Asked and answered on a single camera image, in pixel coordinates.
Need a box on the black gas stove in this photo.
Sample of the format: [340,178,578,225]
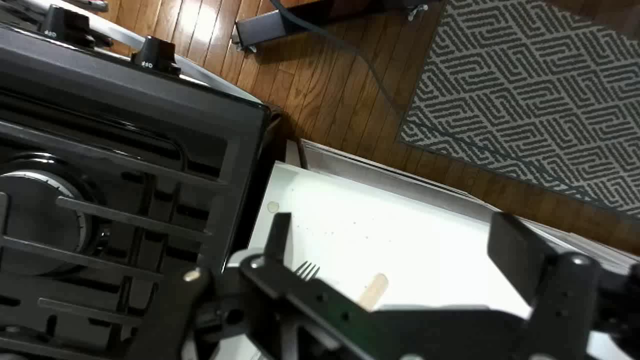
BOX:
[0,0,280,360]

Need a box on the black metal stand leg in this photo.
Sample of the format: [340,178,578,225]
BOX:
[231,7,304,51]

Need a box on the patterned grey floor rug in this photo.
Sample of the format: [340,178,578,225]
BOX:
[400,0,640,217]

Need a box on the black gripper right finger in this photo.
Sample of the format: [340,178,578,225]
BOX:
[487,214,600,360]

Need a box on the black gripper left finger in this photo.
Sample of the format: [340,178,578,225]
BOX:
[239,211,372,360]

